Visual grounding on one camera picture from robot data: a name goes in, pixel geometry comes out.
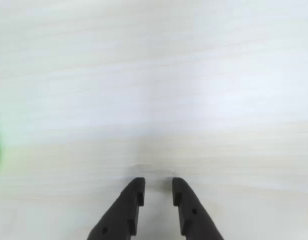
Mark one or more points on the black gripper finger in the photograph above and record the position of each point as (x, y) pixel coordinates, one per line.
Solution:
(193, 212)
(123, 212)

